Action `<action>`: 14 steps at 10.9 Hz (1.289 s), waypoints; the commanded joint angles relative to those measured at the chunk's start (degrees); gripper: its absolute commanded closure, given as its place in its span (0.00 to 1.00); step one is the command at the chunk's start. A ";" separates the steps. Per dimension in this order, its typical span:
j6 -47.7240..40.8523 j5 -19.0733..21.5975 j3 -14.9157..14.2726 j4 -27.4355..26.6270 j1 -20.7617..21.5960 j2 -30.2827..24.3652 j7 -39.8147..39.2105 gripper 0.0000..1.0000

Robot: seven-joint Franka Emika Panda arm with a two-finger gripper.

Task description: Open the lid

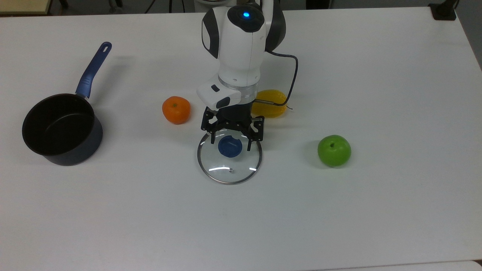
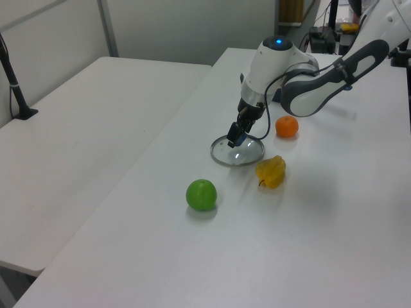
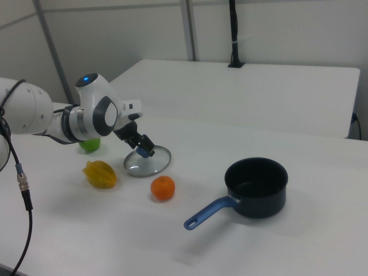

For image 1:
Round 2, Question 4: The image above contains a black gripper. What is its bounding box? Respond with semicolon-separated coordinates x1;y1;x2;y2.
200;102;265;152

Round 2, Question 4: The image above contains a glass lid blue knob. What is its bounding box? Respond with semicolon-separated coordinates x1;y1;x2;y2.
197;129;263;185

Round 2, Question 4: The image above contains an orange mandarin fruit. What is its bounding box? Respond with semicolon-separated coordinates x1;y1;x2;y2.
162;96;191;125

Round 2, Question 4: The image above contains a green apple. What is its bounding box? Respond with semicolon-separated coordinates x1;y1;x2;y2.
317;135;352;167

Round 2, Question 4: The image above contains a black table clamp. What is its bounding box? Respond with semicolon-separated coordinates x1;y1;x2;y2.
429;0;458;21

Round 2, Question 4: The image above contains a light wooden side table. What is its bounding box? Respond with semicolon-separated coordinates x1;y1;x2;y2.
0;0;52;15

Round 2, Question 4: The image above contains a dark gripper cable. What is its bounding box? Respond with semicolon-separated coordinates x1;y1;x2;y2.
253;50;299;107

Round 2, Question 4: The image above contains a dark blue saucepan blue handle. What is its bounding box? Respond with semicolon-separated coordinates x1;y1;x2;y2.
22;42;112;166

